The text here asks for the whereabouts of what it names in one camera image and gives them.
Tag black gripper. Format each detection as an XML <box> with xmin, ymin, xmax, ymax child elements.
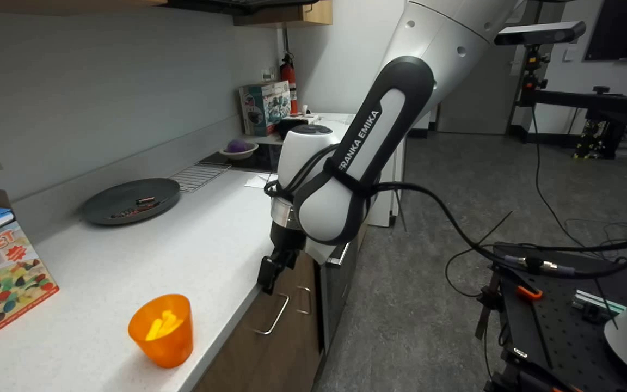
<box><xmin>254</xmin><ymin>221</ymin><xmax>309</xmax><ymax>296</ymax></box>

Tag silver drawer handle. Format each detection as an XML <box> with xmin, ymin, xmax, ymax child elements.
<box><xmin>247</xmin><ymin>291</ymin><xmax>292</xmax><ymax>341</ymax></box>

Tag yellow toy piece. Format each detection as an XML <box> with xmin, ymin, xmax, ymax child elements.
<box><xmin>144</xmin><ymin>310</ymin><xmax>186</xmax><ymax>344</ymax></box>

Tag colourful toy set box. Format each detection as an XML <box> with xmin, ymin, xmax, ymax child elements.
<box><xmin>0</xmin><ymin>221</ymin><xmax>60</xmax><ymax>355</ymax></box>

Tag narrow wooden cabinet panel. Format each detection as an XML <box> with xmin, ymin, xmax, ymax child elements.
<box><xmin>290</xmin><ymin>252</ymin><xmax>325</xmax><ymax>361</ymax></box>

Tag wooden cabinet door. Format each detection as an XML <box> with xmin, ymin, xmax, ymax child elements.
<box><xmin>207</xmin><ymin>291</ymin><xmax>309</xmax><ymax>392</ymax></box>

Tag black induction cooktop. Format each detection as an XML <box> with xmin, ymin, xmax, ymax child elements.
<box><xmin>195</xmin><ymin>139</ymin><xmax>284</xmax><ymax>175</ymax></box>

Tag small bowl purple contents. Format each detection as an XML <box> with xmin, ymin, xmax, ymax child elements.
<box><xmin>218</xmin><ymin>138</ymin><xmax>260</xmax><ymax>164</ymax></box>

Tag orange plastic cup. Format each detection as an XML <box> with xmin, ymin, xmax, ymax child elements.
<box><xmin>126</xmin><ymin>292</ymin><xmax>195</xmax><ymax>370</ymax></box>

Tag dark round plate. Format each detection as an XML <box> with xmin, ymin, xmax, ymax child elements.
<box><xmin>79</xmin><ymin>176</ymin><xmax>182</xmax><ymax>229</ymax></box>

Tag black mug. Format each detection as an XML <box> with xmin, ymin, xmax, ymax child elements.
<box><xmin>275</xmin><ymin>116</ymin><xmax>305</xmax><ymax>139</ymax></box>

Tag small dark food pieces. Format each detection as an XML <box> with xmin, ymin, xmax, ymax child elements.
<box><xmin>104</xmin><ymin>194</ymin><xmax>160</xmax><ymax>223</ymax></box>

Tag green white carton box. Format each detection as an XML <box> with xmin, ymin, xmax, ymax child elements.
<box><xmin>237</xmin><ymin>79</ymin><xmax>294</xmax><ymax>139</ymax></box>

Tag black clamp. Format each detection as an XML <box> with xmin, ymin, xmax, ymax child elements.
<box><xmin>472</xmin><ymin>281</ymin><xmax>510</xmax><ymax>344</ymax></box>

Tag white refrigerator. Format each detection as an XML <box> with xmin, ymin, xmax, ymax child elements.
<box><xmin>287</xmin><ymin>0</ymin><xmax>418</xmax><ymax>229</ymax></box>

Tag black range hood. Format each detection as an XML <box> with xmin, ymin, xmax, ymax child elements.
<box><xmin>164</xmin><ymin>0</ymin><xmax>323</xmax><ymax>13</ymax></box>

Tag black robot cart table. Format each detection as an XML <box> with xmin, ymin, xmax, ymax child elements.
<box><xmin>483</xmin><ymin>242</ymin><xmax>627</xmax><ymax>392</ymax></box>

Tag green white striped item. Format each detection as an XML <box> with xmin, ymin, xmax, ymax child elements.
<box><xmin>572</xmin><ymin>287</ymin><xmax>627</xmax><ymax>317</ymax></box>

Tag black monitor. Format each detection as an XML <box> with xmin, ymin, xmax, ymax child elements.
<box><xmin>583</xmin><ymin>0</ymin><xmax>627</xmax><ymax>64</ymax></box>

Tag black oven silver handle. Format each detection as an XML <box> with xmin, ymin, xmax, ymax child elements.
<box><xmin>313</xmin><ymin>235</ymin><xmax>368</xmax><ymax>355</ymax></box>

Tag red fire extinguisher with hose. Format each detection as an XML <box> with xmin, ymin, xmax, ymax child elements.
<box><xmin>276</xmin><ymin>50</ymin><xmax>303</xmax><ymax>119</ymax></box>

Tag orange handled clamp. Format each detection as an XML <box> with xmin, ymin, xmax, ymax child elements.
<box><xmin>490</xmin><ymin>259</ymin><xmax>548</xmax><ymax>305</ymax></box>

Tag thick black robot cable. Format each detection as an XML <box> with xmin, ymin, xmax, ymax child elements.
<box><xmin>264</xmin><ymin>145</ymin><xmax>627</xmax><ymax>281</ymax></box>

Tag thin black cable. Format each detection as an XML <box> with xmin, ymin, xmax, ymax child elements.
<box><xmin>529</xmin><ymin>108</ymin><xmax>621</xmax><ymax>252</ymax></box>

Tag black camera stand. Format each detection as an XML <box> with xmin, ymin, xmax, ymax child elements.
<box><xmin>507</xmin><ymin>41</ymin><xmax>560</xmax><ymax>145</ymax></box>

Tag grey bar camera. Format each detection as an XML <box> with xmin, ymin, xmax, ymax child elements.
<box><xmin>492</xmin><ymin>21</ymin><xmax>587</xmax><ymax>49</ymax></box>

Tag black equipment frame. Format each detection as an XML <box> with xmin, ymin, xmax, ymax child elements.
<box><xmin>537</xmin><ymin>67</ymin><xmax>627</xmax><ymax>162</ymax></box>

